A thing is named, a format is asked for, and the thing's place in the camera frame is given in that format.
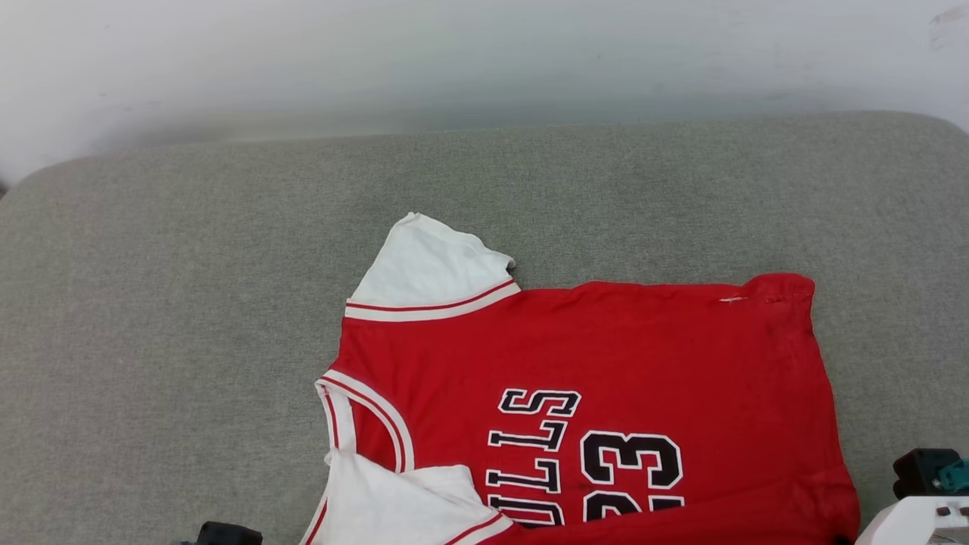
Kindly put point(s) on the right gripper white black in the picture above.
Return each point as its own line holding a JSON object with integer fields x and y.
{"x": 916, "y": 522}

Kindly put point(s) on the red Bulls basketball jersey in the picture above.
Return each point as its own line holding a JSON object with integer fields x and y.
{"x": 606, "y": 356}

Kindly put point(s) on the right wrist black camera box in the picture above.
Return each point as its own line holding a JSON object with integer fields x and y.
{"x": 920, "y": 469}

